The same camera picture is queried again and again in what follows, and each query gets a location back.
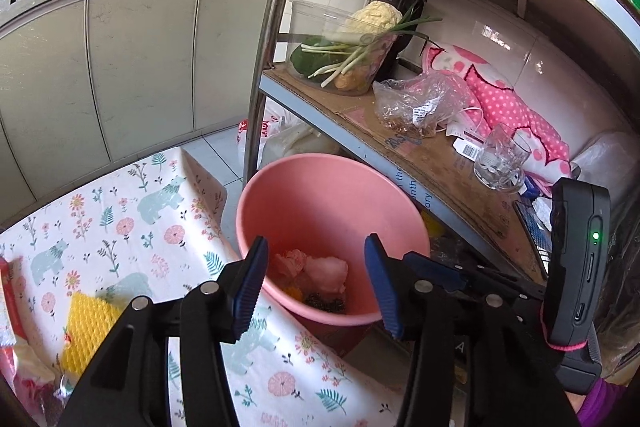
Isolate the white red snack packet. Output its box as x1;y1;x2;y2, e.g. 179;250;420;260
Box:
0;342;68;427

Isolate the clear bag of seeds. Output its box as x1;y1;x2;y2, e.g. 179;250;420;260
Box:
372;71;476;140

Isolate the clear plastic container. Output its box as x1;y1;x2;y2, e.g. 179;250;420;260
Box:
287;0;401;97

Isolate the cauliflower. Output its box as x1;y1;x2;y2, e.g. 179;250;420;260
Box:
336;0;403;43

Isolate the clear plastic wrap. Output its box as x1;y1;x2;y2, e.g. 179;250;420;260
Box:
272;249;308;279

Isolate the dark green vegetable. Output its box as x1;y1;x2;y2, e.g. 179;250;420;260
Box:
290;38;341;80

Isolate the steel wool scrubber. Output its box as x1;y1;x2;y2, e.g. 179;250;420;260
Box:
304;292;346;314

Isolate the glass mug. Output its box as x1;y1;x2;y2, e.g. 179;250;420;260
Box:
472;123;533;194

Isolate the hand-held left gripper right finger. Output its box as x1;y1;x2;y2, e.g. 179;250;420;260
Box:
364;233;576;427

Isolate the person's right forearm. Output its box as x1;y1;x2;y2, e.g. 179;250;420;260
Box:
575;377;640;427

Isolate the pink plastic bucket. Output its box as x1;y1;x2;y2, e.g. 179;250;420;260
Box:
236;152;431;325

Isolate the white plastic bag red print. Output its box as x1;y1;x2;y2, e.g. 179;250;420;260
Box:
236;102;341;168

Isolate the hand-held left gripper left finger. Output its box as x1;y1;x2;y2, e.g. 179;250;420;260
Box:
57;236;269;427

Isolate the floral bear tablecloth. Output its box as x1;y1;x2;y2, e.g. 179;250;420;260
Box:
0;147;401;427

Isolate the thin white cable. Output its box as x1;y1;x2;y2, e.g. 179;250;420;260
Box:
435;107;488;135

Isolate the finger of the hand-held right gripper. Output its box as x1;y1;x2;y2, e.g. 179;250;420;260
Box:
402;251;481;295
452;264;547;303

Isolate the clear container of vegetables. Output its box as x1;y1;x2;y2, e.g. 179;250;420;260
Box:
300;4;443;88

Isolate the pink polka dot cloth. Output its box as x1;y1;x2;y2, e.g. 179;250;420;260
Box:
422;44;573;183

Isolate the brown cardboard sheet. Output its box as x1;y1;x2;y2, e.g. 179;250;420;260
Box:
265;67;551;283

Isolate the white barcode label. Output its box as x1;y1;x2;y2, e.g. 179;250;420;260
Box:
452;134;483;158

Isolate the grey kitchen cabinet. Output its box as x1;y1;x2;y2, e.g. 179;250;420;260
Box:
0;0;281;233

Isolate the red white paper box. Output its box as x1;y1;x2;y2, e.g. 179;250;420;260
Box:
0;257;26;350

